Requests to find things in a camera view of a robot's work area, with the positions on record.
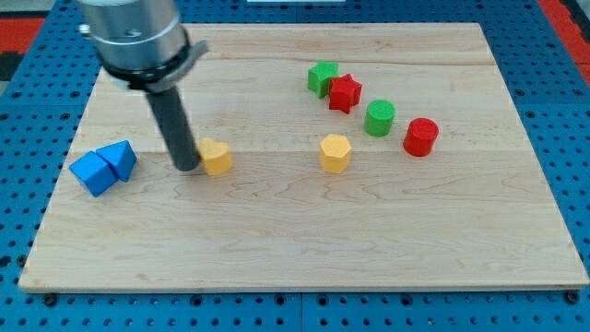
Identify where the red cylinder block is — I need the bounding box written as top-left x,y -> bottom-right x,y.
403,118 -> 440,157

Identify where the green cylinder block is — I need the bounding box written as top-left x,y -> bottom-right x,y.
363,100 -> 396,137

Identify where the green star block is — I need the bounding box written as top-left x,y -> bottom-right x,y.
307,60 -> 339,99

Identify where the blue cube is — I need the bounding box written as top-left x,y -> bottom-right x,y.
69,151 -> 118,197

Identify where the blue triangular block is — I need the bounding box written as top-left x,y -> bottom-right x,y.
96,140 -> 137,183

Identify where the yellow hexagon block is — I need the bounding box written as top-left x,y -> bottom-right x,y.
319,134 -> 352,173

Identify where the yellow heart block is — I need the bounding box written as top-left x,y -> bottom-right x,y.
198,137 -> 233,176

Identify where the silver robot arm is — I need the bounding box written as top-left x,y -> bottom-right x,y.
77,0 -> 208,93

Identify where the red star block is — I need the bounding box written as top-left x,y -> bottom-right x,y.
328,74 -> 362,114

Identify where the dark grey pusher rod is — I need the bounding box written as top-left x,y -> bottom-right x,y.
147,87 -> 200,172

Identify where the wooden board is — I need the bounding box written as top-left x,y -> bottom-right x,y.
18,23 -> 589,293

